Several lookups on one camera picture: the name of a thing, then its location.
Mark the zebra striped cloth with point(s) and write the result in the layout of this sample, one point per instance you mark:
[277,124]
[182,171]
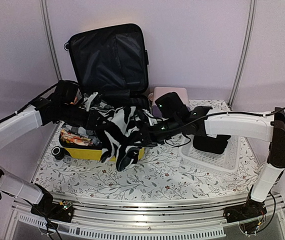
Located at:
[115,125]

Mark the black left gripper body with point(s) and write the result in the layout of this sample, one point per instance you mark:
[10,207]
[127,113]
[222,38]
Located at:
[67,116]

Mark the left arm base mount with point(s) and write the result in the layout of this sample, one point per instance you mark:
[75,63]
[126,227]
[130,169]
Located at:
[62,211]

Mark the floral table mat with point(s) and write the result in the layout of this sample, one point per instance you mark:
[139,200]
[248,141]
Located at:
[79,178]

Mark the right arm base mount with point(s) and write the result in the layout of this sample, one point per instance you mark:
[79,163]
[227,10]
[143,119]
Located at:
[245,211]

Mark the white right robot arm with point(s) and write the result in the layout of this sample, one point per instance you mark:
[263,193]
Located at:
[252,145]

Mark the black white plaid cloth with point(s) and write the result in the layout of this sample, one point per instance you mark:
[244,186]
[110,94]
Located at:
[78,130]

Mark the orange floral cloth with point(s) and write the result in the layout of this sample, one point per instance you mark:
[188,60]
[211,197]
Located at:
[79,140]

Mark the pink purple drawer box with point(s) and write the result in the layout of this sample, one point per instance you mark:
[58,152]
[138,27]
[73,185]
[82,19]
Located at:
[168,100]

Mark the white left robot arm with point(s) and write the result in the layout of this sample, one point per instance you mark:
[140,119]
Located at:
[21,139]

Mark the black garment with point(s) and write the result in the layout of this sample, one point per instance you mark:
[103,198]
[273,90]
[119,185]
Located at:
[208,144]

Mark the white plastic basket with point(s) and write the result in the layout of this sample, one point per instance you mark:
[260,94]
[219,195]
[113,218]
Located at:
[227,162]

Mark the yellow Pikachu suitcase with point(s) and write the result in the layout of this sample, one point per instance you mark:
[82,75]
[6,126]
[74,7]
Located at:
[113,62]

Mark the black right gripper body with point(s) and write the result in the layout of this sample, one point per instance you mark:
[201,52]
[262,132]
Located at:
[171,122]

